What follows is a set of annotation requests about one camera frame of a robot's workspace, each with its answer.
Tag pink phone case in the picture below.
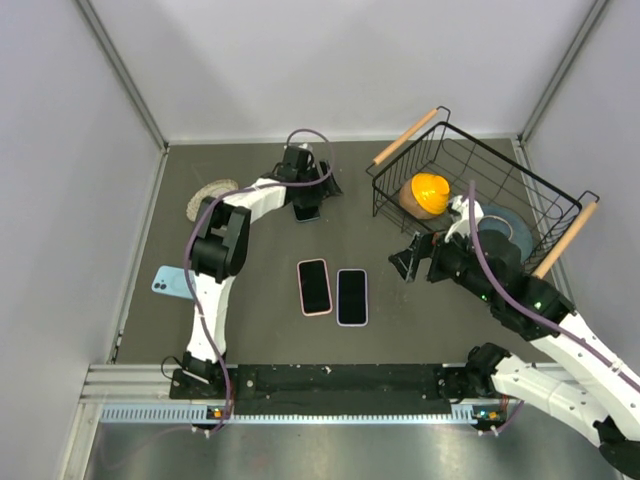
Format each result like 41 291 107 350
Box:
296 257 334 318

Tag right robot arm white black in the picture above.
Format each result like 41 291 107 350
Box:
389 230 639 479

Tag black wire basket wooden handles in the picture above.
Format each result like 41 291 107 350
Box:
366 106 600 272

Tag lavender phone case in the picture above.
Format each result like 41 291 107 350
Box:
336 268 370 328

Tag orange yellow cupcake toy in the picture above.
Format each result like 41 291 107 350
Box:
399 173 450 220

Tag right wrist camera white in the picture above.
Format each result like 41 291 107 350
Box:
444 195 485 243

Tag green smartphone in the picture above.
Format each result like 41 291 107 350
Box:
293 205 321 223

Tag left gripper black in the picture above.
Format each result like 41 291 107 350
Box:
296 159 341 208

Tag speckled beige plate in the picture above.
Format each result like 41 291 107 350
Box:
186 179 238 223

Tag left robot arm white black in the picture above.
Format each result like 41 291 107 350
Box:
182 143 342 397

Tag white slotted cable duct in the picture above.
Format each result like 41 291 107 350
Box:
100 404 502 426

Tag light blue phone case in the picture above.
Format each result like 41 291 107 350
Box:
151 265 193 300

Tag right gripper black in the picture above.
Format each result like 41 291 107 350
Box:
388 220 498 305

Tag blue ceramic bowl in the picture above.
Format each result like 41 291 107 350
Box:
478 204 533 263

